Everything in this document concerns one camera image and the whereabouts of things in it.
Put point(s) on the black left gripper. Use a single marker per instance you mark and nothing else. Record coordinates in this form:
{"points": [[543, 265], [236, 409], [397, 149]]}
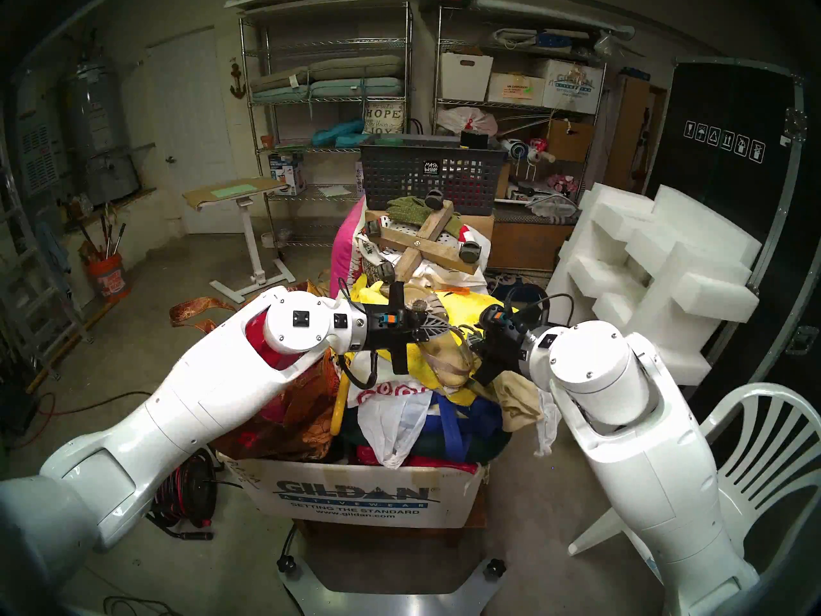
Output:
{"points": [[399, 351]]}

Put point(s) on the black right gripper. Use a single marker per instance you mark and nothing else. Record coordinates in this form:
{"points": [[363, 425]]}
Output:
{"points": [[507, 355]]}

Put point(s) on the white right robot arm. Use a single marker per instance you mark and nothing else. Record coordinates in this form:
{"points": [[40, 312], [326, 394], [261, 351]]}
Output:
{"points": [[654, 480]]}

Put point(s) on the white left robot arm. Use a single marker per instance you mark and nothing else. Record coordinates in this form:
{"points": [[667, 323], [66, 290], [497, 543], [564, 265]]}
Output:
{"points": [[192, 416]]}

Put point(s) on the yellow towel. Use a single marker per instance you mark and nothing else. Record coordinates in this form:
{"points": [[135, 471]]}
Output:
{"points": [[468, 307]]}

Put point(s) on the wooden cross caster dolly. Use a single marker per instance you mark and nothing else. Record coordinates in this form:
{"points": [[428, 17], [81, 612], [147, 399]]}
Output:
{"points": [[449, 254]]}

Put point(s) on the blue white patterned cloth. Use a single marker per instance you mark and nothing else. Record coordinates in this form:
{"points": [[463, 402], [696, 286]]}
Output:
{"points": [[503, 280]]}

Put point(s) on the white red-target plastic bag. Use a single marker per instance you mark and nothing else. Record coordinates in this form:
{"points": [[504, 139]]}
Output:
{"points": [[391, 428]]}

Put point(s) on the brown wooden chest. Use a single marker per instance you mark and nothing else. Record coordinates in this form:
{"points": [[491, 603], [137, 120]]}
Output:
{"points": [[526, 242]]}

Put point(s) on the pink white pillow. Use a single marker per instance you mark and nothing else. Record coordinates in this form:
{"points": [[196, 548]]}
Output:
{"points": [[346, 249]]}

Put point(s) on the green knit glove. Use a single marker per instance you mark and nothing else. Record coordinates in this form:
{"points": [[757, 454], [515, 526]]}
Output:
{"points": [[410, 207]]}

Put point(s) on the red fabric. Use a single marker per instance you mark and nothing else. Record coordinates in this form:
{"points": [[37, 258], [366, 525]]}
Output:
{"points": [[436, 462]]}

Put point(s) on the dark plastic mesh basket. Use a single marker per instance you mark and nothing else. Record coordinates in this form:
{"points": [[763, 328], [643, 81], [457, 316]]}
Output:
{"points": [[397, 172]]}

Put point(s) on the pink artificial flowers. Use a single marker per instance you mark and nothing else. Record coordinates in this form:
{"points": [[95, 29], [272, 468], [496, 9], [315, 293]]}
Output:
{"points": [[561, 183]]}

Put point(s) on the black yellow small box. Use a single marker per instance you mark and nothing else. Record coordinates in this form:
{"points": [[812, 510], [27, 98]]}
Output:
{"points": [[474, 141]]}

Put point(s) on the large Gildan activewear carton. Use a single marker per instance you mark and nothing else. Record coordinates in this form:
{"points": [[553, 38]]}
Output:
{"points": [[359, 496]]}

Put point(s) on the pale plastic shelf bag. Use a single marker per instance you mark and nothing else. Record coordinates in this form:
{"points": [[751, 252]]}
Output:
{"points": [[463, 120]]}

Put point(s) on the white overbed table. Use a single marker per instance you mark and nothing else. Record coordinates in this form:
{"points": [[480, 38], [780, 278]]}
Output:
{"points": [[252, 236]]}

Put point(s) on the white foam packing insert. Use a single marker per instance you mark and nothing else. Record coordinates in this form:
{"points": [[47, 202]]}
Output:
{"points": [[673, 287]]}

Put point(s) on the blue white product box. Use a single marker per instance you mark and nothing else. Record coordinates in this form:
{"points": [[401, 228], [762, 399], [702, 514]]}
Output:
{"points": [[287, 175]]}

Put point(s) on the Hope print pillow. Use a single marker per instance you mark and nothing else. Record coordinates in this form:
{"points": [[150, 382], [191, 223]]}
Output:
{"points": [[383, 115]]}

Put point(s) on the teal blue cushion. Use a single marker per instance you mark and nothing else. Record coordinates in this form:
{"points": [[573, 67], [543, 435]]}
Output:
{"points": [[337, 133]]}

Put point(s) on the black star knob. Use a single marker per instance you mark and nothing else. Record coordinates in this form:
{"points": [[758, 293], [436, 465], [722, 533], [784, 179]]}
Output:
{"points": [[495, 566], [287, 563]]}

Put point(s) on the white labelled cardboard box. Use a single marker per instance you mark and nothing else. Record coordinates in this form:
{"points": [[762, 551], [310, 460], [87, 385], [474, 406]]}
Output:
{"points": [[513, 90]]}

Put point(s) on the orange patterned ribbon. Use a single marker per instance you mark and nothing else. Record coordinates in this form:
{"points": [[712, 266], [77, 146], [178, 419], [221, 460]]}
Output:
{"points": [[192, 308]]}

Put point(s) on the mint seat cushion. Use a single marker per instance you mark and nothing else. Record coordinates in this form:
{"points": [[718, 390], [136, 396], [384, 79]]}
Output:
{"points": [[359, 86]]}

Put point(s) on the brown wooden cabinet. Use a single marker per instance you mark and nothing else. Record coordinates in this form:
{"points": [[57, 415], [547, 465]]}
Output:
{"points": [[625, 133]]}

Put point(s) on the tan seat cushion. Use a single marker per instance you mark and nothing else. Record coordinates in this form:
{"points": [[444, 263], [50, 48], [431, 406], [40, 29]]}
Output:
{"points": [[359, 66]]}

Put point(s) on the small white Gildan box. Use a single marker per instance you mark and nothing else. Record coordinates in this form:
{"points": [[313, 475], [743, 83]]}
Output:
{"points": [[574, 85]]}

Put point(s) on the white plastic chair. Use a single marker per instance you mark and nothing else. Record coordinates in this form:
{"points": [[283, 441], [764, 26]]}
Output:
{"points": [[763, 391]]}

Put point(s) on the white panel door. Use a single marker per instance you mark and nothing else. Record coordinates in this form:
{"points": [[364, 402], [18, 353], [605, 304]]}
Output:
{"points": [[189, 114]]}

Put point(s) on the orange plastic bucket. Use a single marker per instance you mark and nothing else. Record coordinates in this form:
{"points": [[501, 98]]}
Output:
{"points": [[109, 278]]}

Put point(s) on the black flight case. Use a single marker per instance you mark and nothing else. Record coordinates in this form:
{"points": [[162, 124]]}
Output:
{"points": [[725, 108]]}

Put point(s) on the grey water heater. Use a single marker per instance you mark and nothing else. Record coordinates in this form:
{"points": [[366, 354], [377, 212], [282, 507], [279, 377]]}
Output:
{"points": [[96, 127]]}

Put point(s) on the aluminium ladder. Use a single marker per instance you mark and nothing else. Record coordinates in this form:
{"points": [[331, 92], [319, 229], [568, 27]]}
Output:
{"points": [[32, 287]]}

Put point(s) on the grey furnace unit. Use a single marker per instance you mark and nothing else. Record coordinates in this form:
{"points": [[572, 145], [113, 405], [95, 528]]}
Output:
{"points": [[35, 159]]}

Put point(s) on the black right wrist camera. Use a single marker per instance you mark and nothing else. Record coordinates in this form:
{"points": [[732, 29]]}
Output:
{"points": [[497, 316]]}

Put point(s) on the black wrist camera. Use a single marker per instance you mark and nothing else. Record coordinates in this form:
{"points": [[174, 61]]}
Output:
{"points": [[497, 316], [378, 323]]}

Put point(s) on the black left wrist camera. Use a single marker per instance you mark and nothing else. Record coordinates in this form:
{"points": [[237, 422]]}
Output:
{"points": [[378, 323]]}

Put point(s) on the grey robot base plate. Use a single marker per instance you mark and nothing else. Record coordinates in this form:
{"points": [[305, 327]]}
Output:
{"points": [[391, 605]]}

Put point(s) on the anchor wall decoration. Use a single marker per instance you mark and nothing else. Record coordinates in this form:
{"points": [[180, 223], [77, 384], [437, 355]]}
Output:
{"points": [[238, 88]]}

